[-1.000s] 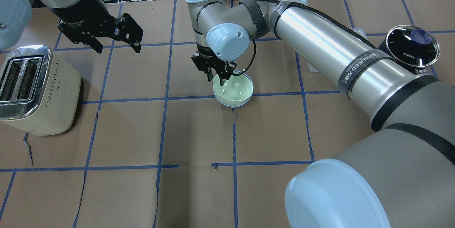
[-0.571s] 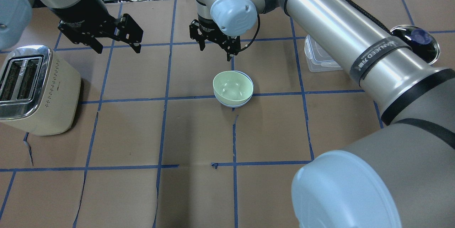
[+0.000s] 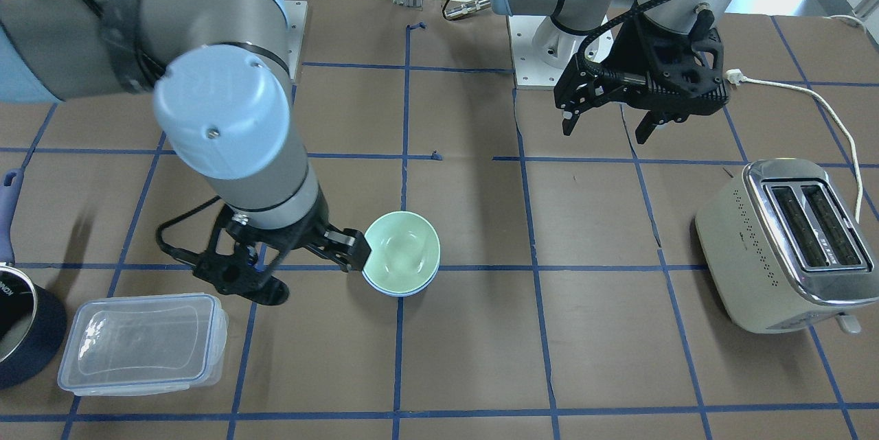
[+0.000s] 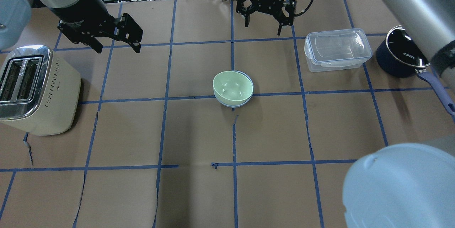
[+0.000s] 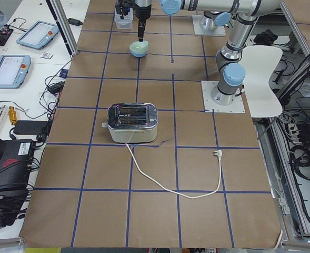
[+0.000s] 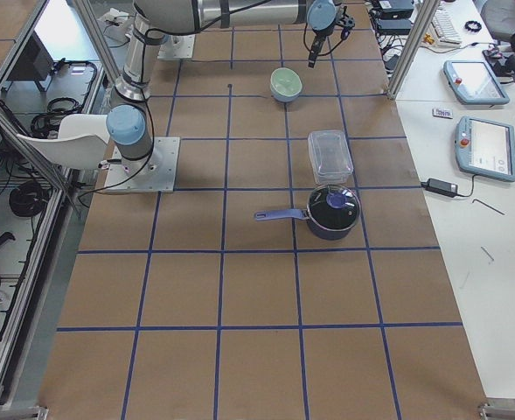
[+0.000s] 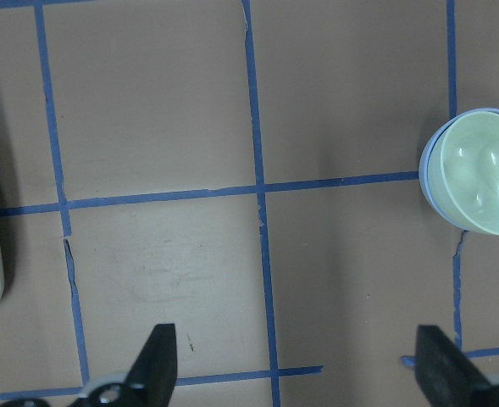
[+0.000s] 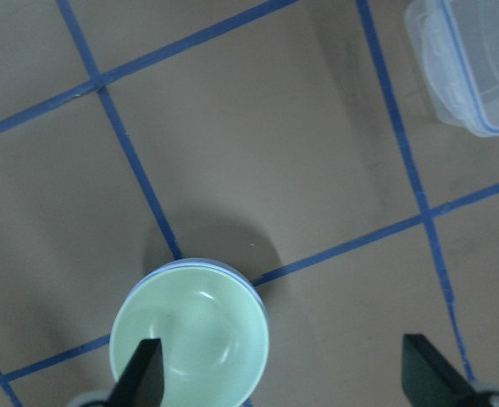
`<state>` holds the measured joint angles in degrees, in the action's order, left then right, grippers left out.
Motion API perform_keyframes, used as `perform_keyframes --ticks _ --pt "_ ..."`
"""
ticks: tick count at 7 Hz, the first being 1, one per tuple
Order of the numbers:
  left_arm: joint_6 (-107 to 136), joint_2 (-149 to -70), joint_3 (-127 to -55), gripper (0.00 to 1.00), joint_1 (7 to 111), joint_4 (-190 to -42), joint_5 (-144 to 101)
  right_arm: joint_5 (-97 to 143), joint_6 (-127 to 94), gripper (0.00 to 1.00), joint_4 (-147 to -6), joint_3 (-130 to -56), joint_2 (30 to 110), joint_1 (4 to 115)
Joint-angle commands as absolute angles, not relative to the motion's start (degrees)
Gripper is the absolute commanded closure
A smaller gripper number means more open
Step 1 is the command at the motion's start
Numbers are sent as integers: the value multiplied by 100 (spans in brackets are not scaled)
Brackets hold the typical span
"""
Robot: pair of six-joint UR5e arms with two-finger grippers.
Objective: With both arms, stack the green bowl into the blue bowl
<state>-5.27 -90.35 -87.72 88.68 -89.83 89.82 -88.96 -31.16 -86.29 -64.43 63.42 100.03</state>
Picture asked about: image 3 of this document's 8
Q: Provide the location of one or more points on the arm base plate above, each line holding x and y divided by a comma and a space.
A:
297, 11
540, 50

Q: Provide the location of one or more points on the clear plastic container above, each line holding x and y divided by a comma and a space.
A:
138, 346

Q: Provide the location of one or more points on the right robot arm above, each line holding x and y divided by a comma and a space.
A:
221, 86

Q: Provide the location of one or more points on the cream chrome toaster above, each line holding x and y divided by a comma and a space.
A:
784, 249

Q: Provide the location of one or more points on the green bowl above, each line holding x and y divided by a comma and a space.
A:
404, 233

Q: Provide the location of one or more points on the dark blue saucepan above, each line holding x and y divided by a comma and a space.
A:
33, 320

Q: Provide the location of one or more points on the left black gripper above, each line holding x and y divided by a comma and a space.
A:
626, 50

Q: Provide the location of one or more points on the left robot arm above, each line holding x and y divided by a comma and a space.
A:
588, 18

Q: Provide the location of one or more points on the blue bowl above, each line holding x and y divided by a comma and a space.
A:
399, 275

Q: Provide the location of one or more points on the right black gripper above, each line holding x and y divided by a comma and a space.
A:
307, 230

